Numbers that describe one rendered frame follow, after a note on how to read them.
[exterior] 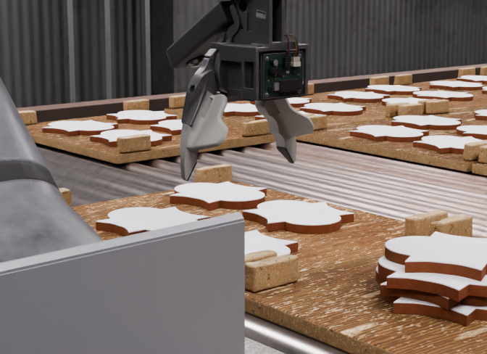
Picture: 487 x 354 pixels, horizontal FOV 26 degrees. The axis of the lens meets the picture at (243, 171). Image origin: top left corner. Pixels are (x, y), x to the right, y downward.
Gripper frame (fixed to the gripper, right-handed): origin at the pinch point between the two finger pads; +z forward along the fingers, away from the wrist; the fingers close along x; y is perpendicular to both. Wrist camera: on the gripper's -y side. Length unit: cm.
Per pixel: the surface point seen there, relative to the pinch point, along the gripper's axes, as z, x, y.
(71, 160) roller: 11, 21, -68
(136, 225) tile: 7.9, -3.4, -14.0
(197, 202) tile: 8.5, 11.0, -20.8
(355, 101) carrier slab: 9, 104, -81
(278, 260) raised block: 6.5, -4.5, 11.6
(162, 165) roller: 11, 31, -55
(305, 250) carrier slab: 9.1, 6.7, 3.8
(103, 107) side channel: 9, 53, -107
